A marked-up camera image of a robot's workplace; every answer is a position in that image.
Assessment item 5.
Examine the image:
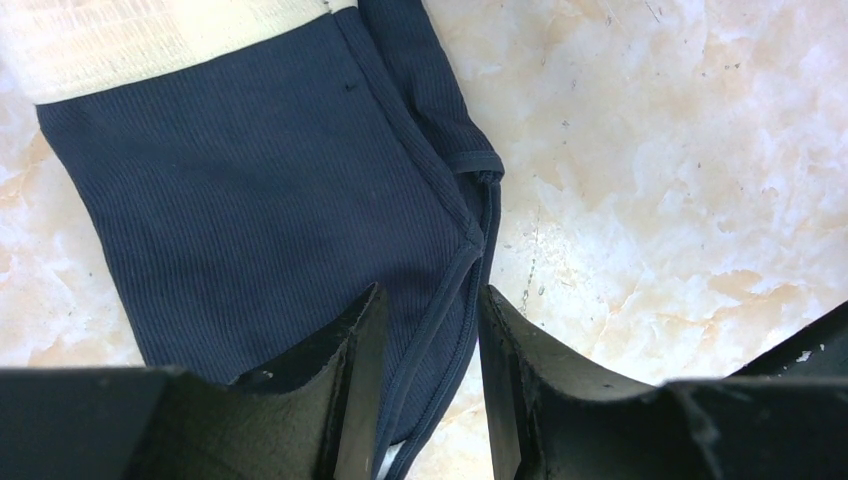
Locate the navy underwear cream waistband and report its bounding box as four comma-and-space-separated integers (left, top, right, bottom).
1, 1, 504, 479

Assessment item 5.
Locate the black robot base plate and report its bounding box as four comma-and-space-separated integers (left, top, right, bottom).
732, 302, 847, 377

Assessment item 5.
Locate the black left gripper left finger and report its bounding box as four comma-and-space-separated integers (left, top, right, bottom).
1, 284, 388, 479

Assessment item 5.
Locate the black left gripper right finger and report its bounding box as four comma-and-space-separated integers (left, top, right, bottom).
479, 286, 847, 479

